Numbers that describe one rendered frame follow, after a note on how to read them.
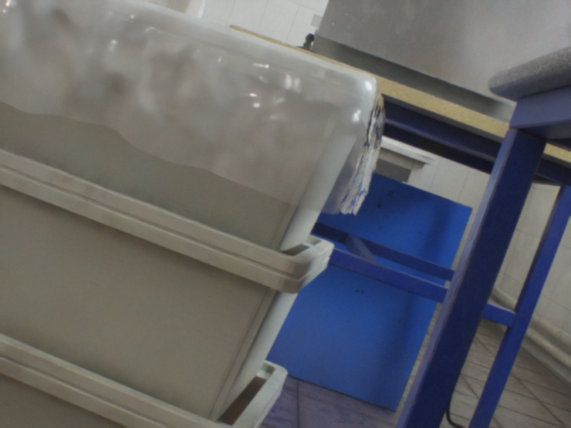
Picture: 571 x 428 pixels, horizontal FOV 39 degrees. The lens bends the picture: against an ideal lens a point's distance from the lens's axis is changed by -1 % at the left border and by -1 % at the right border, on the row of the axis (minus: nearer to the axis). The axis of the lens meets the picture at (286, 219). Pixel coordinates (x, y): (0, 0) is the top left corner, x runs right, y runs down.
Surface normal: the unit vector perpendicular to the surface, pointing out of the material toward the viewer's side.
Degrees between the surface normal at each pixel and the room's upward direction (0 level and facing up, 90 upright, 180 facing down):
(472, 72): 90
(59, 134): 96
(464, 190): 90
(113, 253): 96
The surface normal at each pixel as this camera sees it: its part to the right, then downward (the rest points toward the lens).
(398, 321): 0.00, 0.08
